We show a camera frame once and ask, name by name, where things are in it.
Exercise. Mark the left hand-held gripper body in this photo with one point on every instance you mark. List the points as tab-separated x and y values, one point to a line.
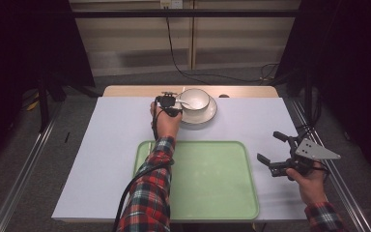
166	101

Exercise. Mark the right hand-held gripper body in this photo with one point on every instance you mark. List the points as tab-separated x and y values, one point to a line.
315	151

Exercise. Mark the white ceramic spoon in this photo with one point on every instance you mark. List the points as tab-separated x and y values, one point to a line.
190	104

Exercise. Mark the white ceramic bowl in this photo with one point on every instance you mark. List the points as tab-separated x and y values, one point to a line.
197	96

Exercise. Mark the white ceramic plate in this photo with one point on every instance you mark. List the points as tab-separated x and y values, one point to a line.
206	116

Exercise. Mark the light green plastic tray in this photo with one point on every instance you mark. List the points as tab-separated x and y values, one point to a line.
212	180

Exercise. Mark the person's left hand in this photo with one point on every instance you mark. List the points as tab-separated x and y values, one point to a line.
165	127

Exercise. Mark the person's right hand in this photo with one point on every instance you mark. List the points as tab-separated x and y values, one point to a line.
310	188

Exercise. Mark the black metal stand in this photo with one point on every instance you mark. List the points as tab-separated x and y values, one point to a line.
308	100
43	106

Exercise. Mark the pale lilac table mat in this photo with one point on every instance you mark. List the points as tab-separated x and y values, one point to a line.
109	135

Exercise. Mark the dark curtain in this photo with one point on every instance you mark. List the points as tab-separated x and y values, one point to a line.
351	64
19	48

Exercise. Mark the black horizontal bar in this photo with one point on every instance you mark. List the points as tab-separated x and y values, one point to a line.
125	13

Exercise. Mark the small black stick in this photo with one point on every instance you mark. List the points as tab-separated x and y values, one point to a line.
67	137

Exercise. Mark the yellow floor item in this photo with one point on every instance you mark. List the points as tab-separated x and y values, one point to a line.
33	104

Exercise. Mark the aluminium floor rail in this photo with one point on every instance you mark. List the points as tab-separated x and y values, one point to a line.
19	180
351	199

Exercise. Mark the wooden vertical post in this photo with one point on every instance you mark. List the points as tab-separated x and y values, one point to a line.
192	38

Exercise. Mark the white wall socket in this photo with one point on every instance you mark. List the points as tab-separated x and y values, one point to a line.
171	4

